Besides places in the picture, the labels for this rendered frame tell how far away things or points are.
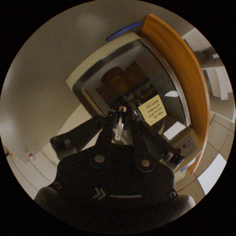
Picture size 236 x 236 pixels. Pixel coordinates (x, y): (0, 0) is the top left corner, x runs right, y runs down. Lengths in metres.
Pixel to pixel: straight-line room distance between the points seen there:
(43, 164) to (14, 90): 2.78
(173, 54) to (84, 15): 0.28
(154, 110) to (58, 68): 0.31
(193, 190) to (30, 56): 1.74
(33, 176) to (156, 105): 3.03
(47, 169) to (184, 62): 3.17
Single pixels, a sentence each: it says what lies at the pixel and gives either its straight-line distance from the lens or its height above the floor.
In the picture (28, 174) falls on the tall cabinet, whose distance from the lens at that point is 2.95.
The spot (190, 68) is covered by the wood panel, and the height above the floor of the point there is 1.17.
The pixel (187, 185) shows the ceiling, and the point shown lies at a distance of 1.53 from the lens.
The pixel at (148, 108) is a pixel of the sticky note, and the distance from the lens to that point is 0.22.
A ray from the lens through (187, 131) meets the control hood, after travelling 0.39.
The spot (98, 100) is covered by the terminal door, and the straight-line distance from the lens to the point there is 0.22.
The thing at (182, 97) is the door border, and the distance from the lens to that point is 0.30.
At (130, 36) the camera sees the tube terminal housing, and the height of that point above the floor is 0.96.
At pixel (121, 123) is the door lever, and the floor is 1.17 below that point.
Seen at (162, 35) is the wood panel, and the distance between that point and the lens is 0.32.
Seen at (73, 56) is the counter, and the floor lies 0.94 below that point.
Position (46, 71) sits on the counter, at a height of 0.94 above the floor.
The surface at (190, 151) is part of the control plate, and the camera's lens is 0.39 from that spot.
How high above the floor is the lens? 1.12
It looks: 12 degrees up
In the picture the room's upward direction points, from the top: 141 degrees clockwise
